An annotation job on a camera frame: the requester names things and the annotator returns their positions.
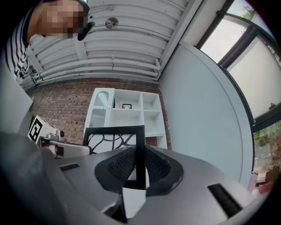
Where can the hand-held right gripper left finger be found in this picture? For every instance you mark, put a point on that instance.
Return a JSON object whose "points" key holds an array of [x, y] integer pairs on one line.
{"points": [[87, 175]]}

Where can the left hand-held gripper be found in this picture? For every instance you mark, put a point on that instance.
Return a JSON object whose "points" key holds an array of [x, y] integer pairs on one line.
{"points": [[45, 126]]}

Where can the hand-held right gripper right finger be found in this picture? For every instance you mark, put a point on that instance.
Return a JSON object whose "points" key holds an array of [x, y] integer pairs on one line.
{"points": [[193, 186]]}

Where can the black picture frame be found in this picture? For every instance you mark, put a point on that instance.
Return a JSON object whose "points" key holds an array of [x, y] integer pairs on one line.
{"points": [[140, 153]]}

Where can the white cube shelf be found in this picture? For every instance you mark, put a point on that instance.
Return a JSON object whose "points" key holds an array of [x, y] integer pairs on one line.
{"points": [[151, 103]]}

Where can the white arched glass cabinet door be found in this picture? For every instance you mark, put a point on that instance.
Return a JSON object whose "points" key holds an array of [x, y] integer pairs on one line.
{"points": [[101, 99]]}

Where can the pink bottle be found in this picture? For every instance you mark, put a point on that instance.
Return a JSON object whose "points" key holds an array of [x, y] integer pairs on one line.
{"points": [[252, 182]]}

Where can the small black framed picture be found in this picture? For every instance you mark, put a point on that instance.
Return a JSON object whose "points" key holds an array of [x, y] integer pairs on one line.
{"points": [[127, 106]]}

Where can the brown woven basket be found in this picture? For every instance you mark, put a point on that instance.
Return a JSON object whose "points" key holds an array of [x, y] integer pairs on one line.
{"points": [[272, 174]]}

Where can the white ceiling pipes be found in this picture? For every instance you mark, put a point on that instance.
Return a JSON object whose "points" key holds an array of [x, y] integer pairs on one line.
{"points": [[98, 66]]}

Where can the person's striped shirt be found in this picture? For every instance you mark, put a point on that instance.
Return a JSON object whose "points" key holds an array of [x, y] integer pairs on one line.
{"points": [[15, 55]]}

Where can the round metal ceiling fixture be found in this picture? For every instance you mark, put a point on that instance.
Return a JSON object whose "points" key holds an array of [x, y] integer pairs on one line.
{"points": [[112, 23]]}

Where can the black-framed window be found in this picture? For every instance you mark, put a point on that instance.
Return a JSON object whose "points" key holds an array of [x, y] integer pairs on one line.
{"points": [[241, 44]]}

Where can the small grey gripper camera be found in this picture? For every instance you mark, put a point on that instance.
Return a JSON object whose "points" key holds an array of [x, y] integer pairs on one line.
{"points": [[55, 136]]}

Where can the black head-worn camera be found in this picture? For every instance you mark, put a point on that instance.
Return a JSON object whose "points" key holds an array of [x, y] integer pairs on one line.
{"points": [[84, 30]]}

